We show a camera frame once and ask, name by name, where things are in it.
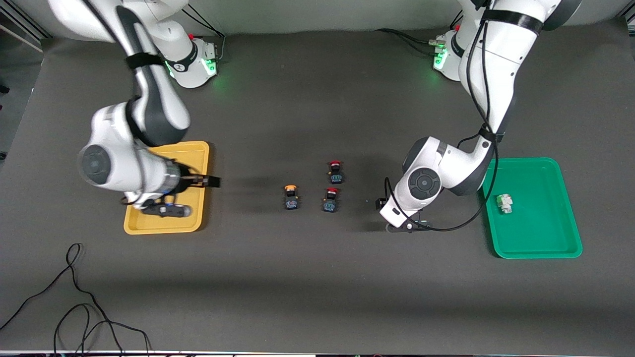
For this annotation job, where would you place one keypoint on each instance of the red push button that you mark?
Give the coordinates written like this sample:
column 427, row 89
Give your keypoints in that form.
column 330, row 202
column 336, row 173

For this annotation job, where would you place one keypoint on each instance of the green plastic tray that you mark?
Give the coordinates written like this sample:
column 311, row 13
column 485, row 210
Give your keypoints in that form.
column 540, row 228

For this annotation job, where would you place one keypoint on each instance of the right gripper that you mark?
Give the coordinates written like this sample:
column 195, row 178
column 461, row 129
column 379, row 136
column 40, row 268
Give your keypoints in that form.
column 189, row 182

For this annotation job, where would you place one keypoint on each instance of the green push button round head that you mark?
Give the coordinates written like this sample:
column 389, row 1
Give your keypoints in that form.
column 504, row 203

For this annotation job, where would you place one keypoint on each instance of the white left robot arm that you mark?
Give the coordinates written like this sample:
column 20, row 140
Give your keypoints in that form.
column 496, row 64

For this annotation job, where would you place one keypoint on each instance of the yellow push button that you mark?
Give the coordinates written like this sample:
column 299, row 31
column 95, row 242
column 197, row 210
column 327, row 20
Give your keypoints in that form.
column 291, row 199

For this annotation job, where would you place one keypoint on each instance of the yellow plastic tray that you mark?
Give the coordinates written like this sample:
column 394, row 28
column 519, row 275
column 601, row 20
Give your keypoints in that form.
column 198, row 153

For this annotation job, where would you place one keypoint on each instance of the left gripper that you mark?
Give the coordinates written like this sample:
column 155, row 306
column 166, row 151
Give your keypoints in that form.
column 378, row 205

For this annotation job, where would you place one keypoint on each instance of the dark grey table mat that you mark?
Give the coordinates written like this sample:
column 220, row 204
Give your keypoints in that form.
column 317, row 297

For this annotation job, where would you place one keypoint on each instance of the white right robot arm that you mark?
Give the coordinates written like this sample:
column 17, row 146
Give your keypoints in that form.
column 149, row 99

